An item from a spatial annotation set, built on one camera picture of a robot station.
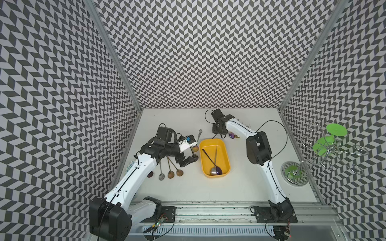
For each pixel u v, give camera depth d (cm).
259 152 63
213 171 88
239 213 76
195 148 96
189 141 64
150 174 85
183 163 68
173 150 65
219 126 80
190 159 66
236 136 75
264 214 75
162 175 87
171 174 87
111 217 37
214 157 94
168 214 73
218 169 88
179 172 87
